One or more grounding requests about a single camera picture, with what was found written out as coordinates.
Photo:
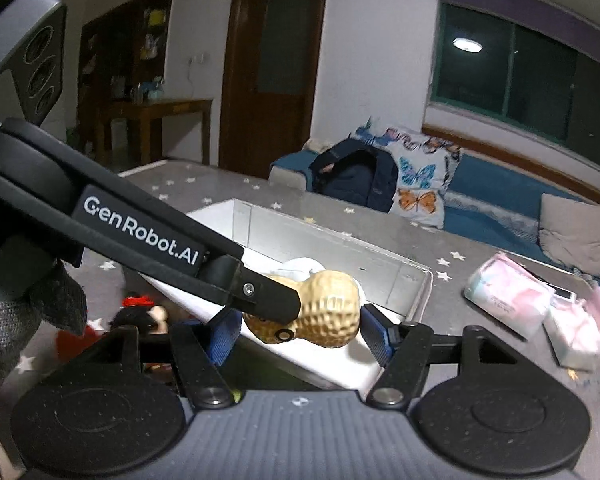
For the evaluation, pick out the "dark wooden shelf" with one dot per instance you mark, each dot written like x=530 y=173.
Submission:
x=125 y=45

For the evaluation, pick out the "grey star-print tablecloth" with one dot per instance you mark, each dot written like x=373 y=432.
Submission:
x=220 y=185

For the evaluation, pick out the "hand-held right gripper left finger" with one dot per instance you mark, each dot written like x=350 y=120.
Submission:
x=225 y=340

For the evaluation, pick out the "blue sofa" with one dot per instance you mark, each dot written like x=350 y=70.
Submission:
x=490 y=195

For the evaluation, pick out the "brown wooden door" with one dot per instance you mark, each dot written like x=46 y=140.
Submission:
x=275 y=60

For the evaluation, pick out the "white plush toy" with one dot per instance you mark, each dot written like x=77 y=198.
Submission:
x=302 y=266

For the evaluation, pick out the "tan peanut toy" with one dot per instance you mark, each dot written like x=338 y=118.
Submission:
x=325 y=310

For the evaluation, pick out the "butterfly print pillow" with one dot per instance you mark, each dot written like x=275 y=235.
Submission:
x=420 y=185

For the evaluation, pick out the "dark blue backpack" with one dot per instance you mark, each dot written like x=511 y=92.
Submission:
x=355 y=175

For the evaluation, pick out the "dark window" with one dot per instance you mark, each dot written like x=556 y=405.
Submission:
x=530 y=75

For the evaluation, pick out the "white wall socket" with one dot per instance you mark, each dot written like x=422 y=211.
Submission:
x=198 y=58

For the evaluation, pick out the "small white device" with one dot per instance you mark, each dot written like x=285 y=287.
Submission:
x=565 y=291

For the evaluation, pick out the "pink tissue pack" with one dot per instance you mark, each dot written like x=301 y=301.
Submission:
x=580 y=335
x=505 y=295

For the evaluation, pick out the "person's left hand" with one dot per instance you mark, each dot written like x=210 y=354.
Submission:
x=25 y=330

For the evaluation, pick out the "wooden side table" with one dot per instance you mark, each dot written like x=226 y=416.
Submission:
x=155 y=108

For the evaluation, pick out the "grey pillow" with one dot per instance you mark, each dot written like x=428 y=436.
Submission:
x=575 y=235

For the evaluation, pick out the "beige cloth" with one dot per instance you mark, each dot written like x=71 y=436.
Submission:
x=317 y=146

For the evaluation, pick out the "white cardboard box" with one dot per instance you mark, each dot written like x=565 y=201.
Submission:
x=330 y=245

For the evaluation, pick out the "black-haired doll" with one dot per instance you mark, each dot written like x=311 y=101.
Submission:
x=135 y=316

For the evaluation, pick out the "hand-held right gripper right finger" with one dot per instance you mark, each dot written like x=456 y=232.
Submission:
x=375 y=332

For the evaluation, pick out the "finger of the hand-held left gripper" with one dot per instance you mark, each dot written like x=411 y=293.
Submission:
x=260 y=292

